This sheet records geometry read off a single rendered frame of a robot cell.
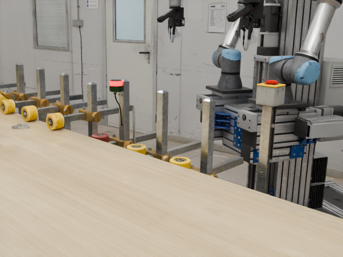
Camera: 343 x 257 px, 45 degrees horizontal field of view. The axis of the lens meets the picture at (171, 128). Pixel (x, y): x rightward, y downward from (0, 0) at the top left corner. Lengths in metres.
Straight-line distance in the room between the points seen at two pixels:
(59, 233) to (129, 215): 0.19
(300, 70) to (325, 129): 0.35
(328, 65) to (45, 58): 5.17
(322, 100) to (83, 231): 1.77
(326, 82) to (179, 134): 2.95
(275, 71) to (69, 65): 4.70
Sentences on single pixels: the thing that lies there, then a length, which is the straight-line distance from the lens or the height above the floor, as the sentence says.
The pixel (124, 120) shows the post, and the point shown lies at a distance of 1.95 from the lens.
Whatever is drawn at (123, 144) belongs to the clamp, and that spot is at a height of 0.86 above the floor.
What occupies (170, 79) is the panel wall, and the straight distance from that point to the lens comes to 5.13.
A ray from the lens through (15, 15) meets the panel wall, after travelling 7.54.
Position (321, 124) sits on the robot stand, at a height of 0.95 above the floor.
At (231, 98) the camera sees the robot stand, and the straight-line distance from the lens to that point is 2.57.
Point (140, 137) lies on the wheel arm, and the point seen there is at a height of 0.85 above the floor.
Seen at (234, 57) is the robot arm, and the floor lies 1.23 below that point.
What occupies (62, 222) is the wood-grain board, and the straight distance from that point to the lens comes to 1.14.
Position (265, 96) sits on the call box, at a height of 1.18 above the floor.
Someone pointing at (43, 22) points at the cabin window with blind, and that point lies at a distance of 6.98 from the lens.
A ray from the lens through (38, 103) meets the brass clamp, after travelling 2.56.
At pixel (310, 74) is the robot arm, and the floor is 1.20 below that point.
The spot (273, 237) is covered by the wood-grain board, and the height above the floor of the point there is 0.90.
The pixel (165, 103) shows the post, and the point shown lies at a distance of 1.75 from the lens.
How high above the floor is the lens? 1.40
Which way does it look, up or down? 14 degrees down
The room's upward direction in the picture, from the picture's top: 1 degrees clockwise
